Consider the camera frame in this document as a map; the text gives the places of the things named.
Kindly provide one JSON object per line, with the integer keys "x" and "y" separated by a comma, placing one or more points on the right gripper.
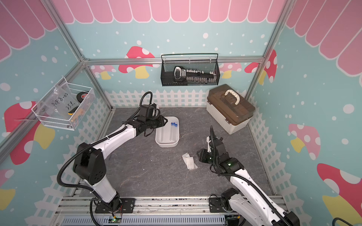
{"x": 201, "y": 157}

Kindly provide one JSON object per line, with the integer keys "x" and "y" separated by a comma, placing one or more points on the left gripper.
{"x": 160, "y": 118}

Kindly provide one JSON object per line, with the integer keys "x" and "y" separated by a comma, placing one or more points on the test tube blue cap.
{"x": 172, "y": 131}
{"x": 176, "y": 132}

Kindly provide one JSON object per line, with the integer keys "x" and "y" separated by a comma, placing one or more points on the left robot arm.
{"x": 89, "y": 160}

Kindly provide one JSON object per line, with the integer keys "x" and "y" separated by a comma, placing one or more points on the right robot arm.
{"x": 246, "y": 198}

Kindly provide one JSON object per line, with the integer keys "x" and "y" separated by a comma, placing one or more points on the white plastic tray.
{"x": 163, "y": 134}

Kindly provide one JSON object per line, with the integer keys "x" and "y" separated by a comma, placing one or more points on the brown lid storage box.
{"x": 229, "y": 108}

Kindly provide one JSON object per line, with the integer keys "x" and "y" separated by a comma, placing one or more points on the socket set in basket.
{"x": 192, "y": 77}

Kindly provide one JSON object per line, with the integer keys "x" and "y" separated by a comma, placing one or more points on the black tape roll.
{"x": 81, "y": 96}

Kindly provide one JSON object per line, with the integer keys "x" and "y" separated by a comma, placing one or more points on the clear labelled plastic bag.
{"x": 60, "y": 102}

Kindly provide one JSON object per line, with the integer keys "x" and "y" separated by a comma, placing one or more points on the black wire wall basket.
{"x": 195, "y": 69}

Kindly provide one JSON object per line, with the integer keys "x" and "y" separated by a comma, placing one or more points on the white wire wall basket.
{"x": 41, "y": 111}

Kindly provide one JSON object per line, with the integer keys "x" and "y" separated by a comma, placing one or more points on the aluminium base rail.
{"x": 165, "y": 211}

